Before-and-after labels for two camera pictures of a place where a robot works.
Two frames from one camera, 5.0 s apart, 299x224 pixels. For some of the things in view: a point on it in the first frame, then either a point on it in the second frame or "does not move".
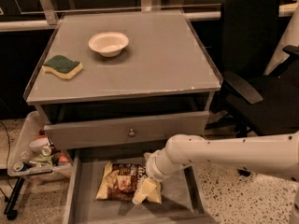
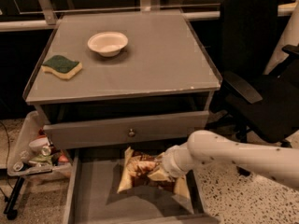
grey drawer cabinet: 116,79 does not move
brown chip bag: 121,182 -> 136,166
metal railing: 45,16 does not move
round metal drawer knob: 132,133 does not move
